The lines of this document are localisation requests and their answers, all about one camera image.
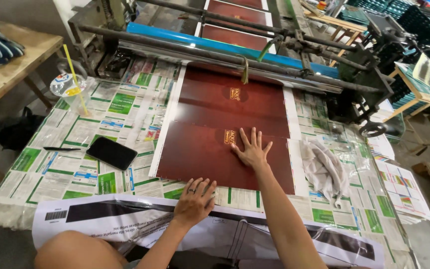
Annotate black bag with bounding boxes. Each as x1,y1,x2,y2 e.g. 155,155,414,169
0,106,46,152

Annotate white crumpled rag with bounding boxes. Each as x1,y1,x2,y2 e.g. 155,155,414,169
299,139,351,203

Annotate black pen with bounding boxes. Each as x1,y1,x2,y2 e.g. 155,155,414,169
43,146,82,152

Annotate wooden trestle table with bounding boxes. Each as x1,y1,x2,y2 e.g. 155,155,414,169
304,7,369,68

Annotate stack of colourful printed sheets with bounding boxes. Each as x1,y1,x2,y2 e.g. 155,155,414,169
367,134,430,225

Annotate olive hanging strap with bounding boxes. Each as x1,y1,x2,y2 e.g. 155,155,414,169
240,55,249,85

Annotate wooden rack with sheet stacks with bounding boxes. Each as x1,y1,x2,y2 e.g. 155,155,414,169
382,52,430,156

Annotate stacks of dark green sheets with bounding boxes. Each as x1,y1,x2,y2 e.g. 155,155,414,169
339,0,430,68

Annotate blue machine roller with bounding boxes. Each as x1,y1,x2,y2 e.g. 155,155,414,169
126,22,340,79

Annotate clear plastic cup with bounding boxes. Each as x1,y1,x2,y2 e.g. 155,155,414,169
50,72,93,117

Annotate black smartphone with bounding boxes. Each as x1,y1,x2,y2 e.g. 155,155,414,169
86,136,138,171

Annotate green white printed table cover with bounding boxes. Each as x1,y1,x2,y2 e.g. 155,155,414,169
0,58,418,269

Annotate yellow drinking straw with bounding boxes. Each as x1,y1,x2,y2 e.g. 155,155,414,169
63,44,89,116

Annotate brown printed sheet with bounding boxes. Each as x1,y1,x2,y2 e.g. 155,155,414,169
202,0,273,27
169,62,302,140
194,22,277,54
149,119,310,196

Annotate white black printed sheet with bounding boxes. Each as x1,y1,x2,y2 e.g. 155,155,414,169
32,193,386,269

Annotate person's left knee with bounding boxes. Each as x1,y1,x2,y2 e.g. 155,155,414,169
34,230,129,269

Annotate grey metal laminating machine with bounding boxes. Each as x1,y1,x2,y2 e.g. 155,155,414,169
67,0,422,139

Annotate person's right hand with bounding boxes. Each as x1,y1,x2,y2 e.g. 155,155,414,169
231,127,273,170

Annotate person's left hand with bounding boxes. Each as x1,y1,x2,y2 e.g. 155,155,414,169
173,177,218,228

